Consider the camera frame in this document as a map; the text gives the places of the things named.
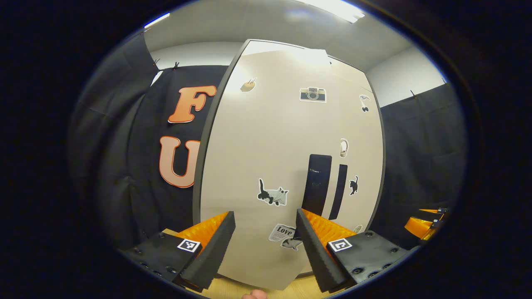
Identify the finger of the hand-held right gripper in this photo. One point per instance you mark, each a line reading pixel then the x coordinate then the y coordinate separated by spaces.
pixel 419 227
pixel 434 211

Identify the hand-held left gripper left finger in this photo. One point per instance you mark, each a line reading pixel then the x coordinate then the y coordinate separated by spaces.
pixel 216 253

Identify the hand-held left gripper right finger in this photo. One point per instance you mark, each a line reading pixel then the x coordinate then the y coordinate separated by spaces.
pixel 314 249

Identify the white shoe cabinet door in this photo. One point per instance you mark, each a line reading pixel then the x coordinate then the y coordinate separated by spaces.
pixel 370 137
pixel 257 145

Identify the white shoe cabinet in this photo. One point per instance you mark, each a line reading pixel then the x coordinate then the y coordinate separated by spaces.
pixel 282 45

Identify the black backdrop cloth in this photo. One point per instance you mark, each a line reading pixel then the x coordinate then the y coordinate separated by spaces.
pixel 419 158
pixel 116 145

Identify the ceiling light panel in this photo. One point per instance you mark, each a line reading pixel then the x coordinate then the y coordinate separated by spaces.
pixel 332 9
pixel 157 20

